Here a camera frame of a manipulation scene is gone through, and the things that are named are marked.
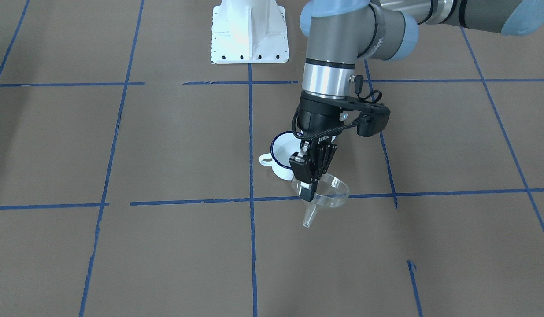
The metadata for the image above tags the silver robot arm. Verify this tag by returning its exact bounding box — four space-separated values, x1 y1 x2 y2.
289 0 544 201

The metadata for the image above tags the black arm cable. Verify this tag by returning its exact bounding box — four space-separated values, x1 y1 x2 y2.
292 75 383 141

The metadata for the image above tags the clear plastic funnel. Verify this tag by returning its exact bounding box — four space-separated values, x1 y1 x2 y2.
291 174 350 228

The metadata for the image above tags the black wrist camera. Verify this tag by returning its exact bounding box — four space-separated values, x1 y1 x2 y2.
343 98 391 138

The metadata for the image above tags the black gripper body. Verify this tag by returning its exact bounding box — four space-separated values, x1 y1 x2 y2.
294 91 347 170

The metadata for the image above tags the white camera stand pedestal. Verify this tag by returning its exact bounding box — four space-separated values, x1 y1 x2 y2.
210 0 290 64

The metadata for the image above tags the brown paper table cover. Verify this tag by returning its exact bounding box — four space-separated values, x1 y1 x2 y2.
0 0 544 317

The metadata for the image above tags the white enamel mug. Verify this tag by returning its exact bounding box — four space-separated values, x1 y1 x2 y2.
259 131 301 181

